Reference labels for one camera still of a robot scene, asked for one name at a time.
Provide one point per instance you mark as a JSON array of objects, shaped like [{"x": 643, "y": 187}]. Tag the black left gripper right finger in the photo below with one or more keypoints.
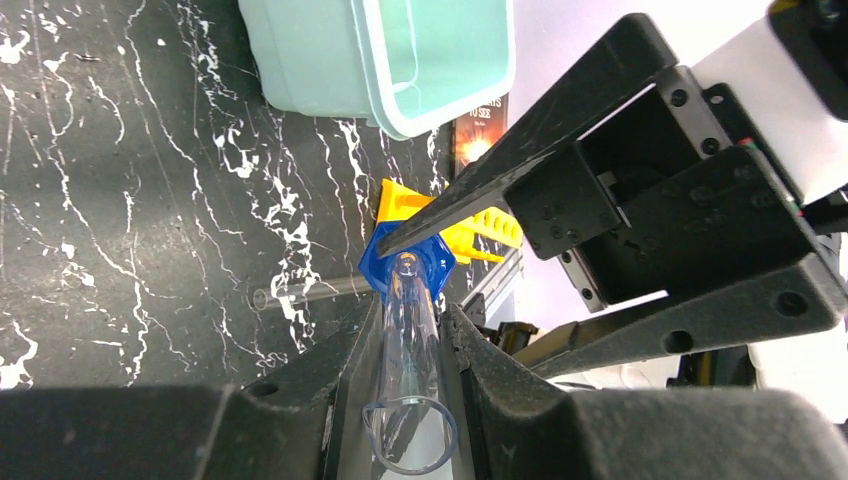
[{"x": 515, "y": 425}]

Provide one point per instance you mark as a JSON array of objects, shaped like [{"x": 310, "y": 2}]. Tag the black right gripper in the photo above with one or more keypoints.
[{"x": 661, "y": 196}]

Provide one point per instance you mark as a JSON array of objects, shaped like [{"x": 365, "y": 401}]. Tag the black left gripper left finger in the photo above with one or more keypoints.
[{"x": 302, "y": 421}]

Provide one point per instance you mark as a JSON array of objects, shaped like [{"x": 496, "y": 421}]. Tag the blue capped glass tube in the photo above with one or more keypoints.
[{"x": 411, "y": 430}]

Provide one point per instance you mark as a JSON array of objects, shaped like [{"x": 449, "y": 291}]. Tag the clear glass test tube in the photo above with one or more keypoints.
[{"x": 274, "y": 297}]

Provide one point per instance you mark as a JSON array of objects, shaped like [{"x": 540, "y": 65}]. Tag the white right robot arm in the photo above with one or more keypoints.
[{"x": 785, "y": 76}]

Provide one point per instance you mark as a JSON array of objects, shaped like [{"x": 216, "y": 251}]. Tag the dark book three days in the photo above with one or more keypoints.
[{"x": 477, "y": 131}]

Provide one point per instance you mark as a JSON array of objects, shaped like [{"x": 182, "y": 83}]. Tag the mint green plastic bin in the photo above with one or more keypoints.
[{"x": 405, "y": 67}]

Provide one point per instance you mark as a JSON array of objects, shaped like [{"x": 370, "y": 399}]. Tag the aluminium frame rail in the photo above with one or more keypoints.
[{"x": 493, "y": 301}]

